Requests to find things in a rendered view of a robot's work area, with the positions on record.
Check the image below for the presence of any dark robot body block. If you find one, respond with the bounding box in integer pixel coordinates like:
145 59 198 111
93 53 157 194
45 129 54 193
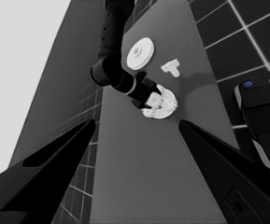
233 66 270 175

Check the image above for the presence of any large thick white disc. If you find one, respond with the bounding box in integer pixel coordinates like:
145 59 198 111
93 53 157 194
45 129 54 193
126 36 156 71

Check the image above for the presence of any white round carrier with pins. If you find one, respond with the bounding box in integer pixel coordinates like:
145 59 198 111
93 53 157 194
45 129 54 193
140 84 178 120

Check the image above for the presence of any small white toothed gear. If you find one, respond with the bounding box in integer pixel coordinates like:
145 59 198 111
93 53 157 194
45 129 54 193
144 105 158 117
147 92 163 110
163 95 178 113

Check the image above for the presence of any small white T-shaped piece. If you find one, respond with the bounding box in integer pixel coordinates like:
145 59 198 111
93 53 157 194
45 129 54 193
160 58 182 79

